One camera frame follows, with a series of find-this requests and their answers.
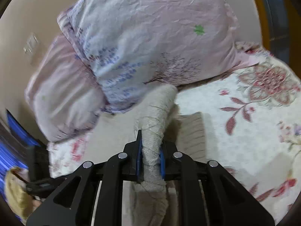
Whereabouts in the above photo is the beige cable knit sweater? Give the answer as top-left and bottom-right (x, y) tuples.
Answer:
(82, 84), (208, 226)

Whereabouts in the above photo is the floral white bedspread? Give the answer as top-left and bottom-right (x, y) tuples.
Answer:
(48, 42), (300, 225)

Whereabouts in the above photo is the pink lavender floral pillow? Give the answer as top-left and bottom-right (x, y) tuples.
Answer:
(25, 0), (256, 142)

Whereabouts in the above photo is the white wall switch plate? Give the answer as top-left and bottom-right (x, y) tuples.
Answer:
(23, 33), (39, 56)

